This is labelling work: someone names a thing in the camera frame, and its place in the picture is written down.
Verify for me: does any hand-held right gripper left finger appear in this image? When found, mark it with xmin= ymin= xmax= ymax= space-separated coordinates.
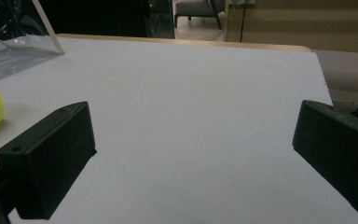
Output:
xmin=0 ymin=101 xmax=98 ymax=221

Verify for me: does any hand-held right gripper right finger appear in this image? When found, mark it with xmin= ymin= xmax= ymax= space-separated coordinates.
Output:
xmin=292 ymin=99 xmax=358 ymax=216

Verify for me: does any clear plastic container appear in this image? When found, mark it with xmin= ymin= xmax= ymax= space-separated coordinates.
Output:
xmin=0 ymin=0 xmax=65 ymax=84

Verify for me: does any beige wooden cabinet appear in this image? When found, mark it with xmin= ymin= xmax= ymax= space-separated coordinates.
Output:
xmin=223 ymin=0 xmax=358 ymax=54

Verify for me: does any grey upholstered chair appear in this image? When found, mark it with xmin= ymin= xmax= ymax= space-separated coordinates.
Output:
xmin=173 ymin=0 xmax=227 ymax=31

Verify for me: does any black cable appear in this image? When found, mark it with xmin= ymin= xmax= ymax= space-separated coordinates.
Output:
xmin=239 ymin=0 xmax=250 ymax=43

